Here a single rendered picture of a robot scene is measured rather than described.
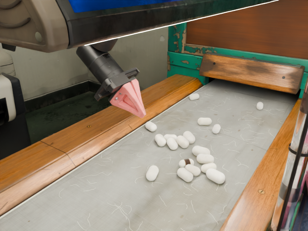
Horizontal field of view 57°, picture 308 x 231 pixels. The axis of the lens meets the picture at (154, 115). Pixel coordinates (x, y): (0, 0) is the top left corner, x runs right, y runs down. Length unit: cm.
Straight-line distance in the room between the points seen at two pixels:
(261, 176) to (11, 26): 46
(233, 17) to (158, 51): 142
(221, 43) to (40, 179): 69
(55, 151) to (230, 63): 58
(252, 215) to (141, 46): 208
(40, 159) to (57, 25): 44
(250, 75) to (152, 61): 155
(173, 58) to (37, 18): 90
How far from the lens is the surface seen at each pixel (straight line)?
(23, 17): 19
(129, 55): 254
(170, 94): 86
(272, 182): 54
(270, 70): 88
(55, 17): 18
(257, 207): 48
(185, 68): 104
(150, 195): 51
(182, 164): 56
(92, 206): 50
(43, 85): 278
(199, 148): 60
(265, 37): 93
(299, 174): 38
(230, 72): 91
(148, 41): 236
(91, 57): 62
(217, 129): 69
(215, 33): 98
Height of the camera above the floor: 108
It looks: 26 degrees down
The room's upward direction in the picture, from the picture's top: straight up
